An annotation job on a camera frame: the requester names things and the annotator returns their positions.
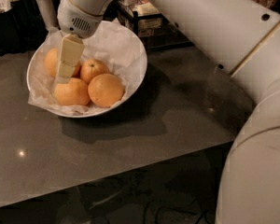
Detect white paper liner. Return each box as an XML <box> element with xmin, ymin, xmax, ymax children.
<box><xmin>27</xmin><ymin>18</ymin><xmax>147</xmax><ymax>117</ymax></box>

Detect white cup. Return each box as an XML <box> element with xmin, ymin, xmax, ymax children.
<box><xmin>36</xmin><ymin>0</ymin><xmax>59</xmax><ymax>32</ymax></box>

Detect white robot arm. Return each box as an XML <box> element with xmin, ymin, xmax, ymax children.
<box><xmin>58</xmin><ymin>0</ymin><xmax>280</xmax><ymax>224</ymax></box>

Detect orange with stem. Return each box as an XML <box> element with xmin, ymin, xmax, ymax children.
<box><xmin>80</xmin><ymin>59</ymin><xmax>110</xmax><ymax>83</ymax></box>

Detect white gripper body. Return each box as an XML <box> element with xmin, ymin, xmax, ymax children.
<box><xmin>57</xmin><ymin>0</ymin><xmax>103</xmax><ymax>39</ymax></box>

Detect black wire rack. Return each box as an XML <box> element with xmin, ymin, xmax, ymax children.
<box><xmin>117</xmin><ymin>0</ymin><xmax>192</xmax><ymax>51</ymax></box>

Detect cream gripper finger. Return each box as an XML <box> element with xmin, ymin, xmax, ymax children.
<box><xmin>55</xmin><ymin>35</ymin><xmax>85</xmax><ymax>84</ymax></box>

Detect tea packets in rack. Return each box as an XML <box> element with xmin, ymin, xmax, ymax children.
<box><xmin>118</xmin><ymin>0</ymin><xmax>162</xmax><ymax>37</ymax></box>

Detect black floor cables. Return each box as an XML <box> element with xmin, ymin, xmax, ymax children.
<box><xmin>74</xmin><ymin>184</ymin><xmax>218</xmax><ymax>224</ymax></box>

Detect white bowl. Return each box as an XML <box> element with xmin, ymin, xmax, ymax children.
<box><xmin>26</xmin><ymin>20</ymin><xmax>148</xmax><ymax>119</ymax></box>

